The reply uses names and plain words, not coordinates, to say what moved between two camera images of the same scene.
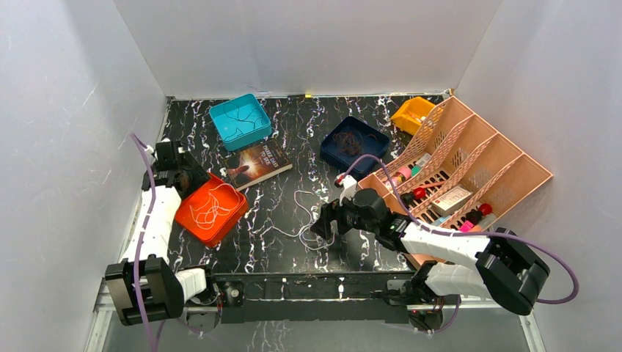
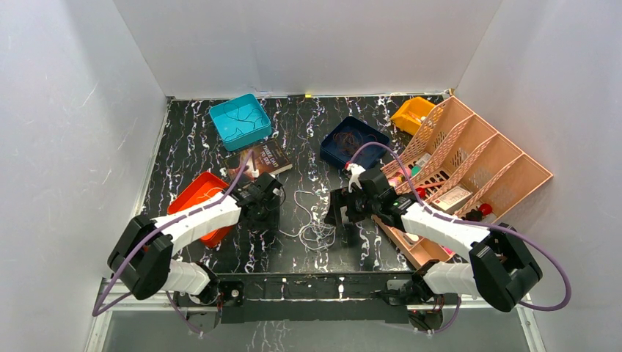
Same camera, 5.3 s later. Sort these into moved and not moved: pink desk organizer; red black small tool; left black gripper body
Moved: left black gripper body
Not moved: red black small tool; pink desk organizer
